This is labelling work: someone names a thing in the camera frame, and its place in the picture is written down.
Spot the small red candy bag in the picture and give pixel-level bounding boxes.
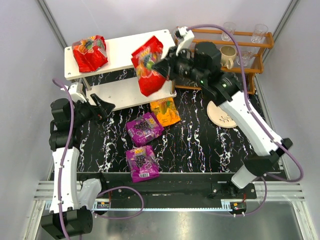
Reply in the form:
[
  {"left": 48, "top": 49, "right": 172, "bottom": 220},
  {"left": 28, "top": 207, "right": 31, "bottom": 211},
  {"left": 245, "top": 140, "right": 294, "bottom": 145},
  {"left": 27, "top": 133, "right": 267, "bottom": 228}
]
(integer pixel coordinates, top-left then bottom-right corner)
[{"left": 131, "top": 36, "right": 166, "bottom": 97}]

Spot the purple candy bag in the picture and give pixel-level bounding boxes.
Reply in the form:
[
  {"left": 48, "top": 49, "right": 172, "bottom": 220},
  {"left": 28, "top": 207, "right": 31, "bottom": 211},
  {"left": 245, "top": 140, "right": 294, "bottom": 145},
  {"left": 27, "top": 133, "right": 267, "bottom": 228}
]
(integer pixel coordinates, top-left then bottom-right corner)
[
  {"left": 125, "top": 112, "right": 164, "bottom": 147},
  {"left": 125, "top": 145, "right": 160, "bottom": 183}
]

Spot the large red candy bag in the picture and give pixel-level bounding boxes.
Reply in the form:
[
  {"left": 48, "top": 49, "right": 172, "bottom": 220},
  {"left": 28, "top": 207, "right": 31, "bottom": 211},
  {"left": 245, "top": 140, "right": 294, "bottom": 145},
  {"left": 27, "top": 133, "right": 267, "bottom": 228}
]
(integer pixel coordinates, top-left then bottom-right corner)
[{"left": 71, "top": 35, "right": 108, "bottom": 73}]

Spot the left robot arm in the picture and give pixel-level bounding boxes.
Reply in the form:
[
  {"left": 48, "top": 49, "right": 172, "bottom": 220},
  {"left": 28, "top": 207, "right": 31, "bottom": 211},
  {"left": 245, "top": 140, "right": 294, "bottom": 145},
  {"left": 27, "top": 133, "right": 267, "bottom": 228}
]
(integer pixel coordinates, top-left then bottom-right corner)
[{"left": 40, "top": 93, "right": 115, "bottom": 240}]

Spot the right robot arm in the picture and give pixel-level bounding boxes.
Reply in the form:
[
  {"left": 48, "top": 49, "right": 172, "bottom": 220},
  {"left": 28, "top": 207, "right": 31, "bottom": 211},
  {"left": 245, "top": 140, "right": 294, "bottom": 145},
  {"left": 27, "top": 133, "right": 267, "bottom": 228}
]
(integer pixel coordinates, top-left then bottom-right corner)
[{"left": 151, "top": 41, "right": 293, "bottom": 189}]

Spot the white two-tier shelf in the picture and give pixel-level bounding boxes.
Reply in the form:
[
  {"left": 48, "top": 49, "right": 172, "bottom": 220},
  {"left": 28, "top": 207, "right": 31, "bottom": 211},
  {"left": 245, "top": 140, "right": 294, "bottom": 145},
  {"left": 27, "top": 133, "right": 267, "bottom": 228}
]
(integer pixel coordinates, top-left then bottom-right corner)
[{"left": 64, "top": 29, "right": 177, "bottom": 111}]

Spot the yellow mango candy bag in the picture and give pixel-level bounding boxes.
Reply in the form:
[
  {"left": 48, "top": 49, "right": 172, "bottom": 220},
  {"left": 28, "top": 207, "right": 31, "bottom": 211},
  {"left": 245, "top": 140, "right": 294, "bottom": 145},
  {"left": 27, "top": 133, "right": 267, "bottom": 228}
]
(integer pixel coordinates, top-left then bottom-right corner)
[{"left": 150, "top": 97, "right": 181, "bottom": 127}]

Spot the clear glass middle shelf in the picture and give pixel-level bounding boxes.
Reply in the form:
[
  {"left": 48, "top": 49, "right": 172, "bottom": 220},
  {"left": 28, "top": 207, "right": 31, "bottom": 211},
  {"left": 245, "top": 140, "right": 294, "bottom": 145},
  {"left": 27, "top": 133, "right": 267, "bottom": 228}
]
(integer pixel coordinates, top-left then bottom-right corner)
[{"left": 236, "top": 47, "right": 255, "bottom": 67}]

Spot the beige ceramic mug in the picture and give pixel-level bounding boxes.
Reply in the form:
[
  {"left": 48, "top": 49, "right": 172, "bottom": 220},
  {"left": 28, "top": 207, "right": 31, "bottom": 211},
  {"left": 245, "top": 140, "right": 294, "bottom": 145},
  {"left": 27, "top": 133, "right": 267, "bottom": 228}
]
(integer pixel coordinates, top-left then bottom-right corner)
[{"left": 220, "top": 45, "right": 237, "bottom": 70}]

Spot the clear glass top left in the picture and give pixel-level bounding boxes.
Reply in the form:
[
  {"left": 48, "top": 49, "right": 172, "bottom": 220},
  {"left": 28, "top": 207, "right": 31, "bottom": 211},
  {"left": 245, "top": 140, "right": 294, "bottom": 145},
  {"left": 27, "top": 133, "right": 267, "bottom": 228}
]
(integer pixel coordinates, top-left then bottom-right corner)
[{"left": 221, "top": 21, "right": 237, "bottom": 42}]

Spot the clear glass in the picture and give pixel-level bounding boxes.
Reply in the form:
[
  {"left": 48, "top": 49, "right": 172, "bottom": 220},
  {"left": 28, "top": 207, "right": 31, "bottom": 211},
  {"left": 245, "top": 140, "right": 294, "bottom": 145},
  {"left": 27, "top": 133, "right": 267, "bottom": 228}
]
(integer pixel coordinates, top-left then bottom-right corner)
[
  {"left": 251, "top": 23, "right": 269, "bottom": 44},
  {"left": 221, "top": 21, "right": 237, "bottom": 42}
]

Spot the pink beige plate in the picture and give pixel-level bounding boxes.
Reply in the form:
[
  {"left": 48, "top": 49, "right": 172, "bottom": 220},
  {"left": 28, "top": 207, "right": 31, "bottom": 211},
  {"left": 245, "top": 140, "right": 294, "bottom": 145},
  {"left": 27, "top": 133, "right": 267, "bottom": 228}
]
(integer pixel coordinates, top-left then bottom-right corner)
[{"left": 206, "top": 101, "right": 237, "bottom": 129}]

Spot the wooden cup rack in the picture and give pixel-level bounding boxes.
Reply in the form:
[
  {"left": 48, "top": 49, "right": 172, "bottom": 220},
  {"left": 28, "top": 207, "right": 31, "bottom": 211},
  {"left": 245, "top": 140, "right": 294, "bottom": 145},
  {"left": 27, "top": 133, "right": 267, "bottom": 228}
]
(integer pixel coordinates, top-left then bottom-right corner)
[{"left": 189, "top": 28, "right": 274, "bottom": 95}]

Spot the clear glass top right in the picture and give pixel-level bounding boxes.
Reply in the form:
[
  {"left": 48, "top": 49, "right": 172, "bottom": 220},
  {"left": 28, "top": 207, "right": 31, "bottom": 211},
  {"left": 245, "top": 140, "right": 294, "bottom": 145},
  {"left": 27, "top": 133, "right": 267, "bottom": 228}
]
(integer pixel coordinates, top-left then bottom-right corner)
[{"left": 251, "top": 23, "right": 269, "bottom": 44}]

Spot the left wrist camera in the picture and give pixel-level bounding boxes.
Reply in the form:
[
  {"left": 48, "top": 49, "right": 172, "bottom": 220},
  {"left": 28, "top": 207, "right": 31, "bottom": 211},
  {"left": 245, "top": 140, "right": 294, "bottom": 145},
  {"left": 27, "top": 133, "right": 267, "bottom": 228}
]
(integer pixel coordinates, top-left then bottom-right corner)
[{"left": 68, "top": 82, "right": 87, "bottom": 103}]

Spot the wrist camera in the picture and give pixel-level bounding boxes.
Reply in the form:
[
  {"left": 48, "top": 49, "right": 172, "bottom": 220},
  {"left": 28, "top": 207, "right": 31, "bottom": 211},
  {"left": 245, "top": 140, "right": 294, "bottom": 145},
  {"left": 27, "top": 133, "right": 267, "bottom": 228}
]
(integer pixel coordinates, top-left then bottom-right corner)
[
  {"left": 68, "top": 82, "right": 87, "bottom": 103},
  {"left": 174, "top": 26, "right": 195, "bottom": 56}
]

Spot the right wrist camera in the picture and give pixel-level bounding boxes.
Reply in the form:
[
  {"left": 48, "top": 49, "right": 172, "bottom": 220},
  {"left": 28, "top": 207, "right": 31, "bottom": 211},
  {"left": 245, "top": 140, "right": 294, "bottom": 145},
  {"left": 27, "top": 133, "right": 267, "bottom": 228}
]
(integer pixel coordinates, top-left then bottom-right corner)
[{"left": 174, "top": 26, "right": 195, "bottom": 56}]

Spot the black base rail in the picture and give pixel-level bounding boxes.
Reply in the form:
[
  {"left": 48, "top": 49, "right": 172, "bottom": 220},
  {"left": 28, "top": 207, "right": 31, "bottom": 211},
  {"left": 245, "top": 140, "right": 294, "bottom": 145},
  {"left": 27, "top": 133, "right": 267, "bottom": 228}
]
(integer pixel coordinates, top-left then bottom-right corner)
[{"left": 77, "top": 172, "right": 257, "bottom": 200}]

